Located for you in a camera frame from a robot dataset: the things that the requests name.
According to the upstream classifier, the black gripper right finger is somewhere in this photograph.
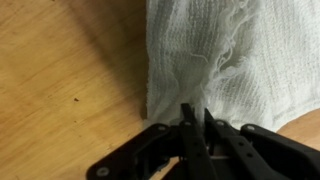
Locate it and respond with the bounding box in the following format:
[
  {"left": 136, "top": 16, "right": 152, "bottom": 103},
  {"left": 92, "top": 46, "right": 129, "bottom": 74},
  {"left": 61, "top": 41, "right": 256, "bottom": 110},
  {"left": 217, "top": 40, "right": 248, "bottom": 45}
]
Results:
[{"left": 203, "top": 108, "right": 320, "bottom": 180}]

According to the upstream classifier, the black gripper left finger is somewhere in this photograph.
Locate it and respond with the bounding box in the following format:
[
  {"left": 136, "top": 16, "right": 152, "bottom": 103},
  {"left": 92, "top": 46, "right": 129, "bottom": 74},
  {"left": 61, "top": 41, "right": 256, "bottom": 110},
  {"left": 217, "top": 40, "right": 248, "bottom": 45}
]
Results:
[{"left": 86, "top": 103, "right": 218, "bottom": 180}]

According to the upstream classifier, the white woven towel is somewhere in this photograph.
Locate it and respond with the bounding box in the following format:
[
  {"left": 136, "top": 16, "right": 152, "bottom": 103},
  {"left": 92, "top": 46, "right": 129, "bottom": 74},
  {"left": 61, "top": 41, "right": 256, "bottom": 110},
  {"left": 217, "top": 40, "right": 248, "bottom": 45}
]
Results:
[{"left": 144, "top": 0, "right": 320, "bottom": 133}]

